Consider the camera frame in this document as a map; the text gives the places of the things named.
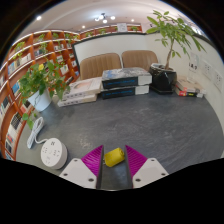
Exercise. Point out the thin dark blue-spined book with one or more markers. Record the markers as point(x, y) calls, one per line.
point(125, 92)

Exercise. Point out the orange wooden bookshelf unit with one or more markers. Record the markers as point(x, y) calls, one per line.
point(13, 70)

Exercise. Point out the round white power strip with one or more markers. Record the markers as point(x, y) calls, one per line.
point(53, 153)

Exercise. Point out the thin white book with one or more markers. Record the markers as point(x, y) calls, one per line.
point(76, 100)

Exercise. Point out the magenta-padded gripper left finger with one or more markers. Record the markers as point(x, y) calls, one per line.
point(78, 171)

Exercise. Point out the clear acrylic sign stand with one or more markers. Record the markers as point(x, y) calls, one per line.
point(194, 68)

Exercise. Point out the yellow charger block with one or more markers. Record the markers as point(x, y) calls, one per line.
point(114, 157)

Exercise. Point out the stack of small colourful books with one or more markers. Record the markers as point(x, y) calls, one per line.
point(190, 88)

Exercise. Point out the recessed ceiling downlights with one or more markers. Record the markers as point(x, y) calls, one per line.
point(39, 17)

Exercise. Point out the multi-bulb ceiling lamp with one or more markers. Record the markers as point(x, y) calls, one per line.
point(104, 17)

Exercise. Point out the small tree in black pot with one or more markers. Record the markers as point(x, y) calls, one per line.
point(163, 81)

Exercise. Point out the white wall socket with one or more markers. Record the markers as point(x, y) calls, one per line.
point(218, 80)
point(208, 70)

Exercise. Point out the tan upholstered chair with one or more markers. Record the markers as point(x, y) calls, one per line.
point(140, 59)
point(100, 65)

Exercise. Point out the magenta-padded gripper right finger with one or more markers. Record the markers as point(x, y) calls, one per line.
point(150, 170)

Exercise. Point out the pothos plant in white pot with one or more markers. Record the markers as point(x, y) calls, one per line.
point(40, 100)

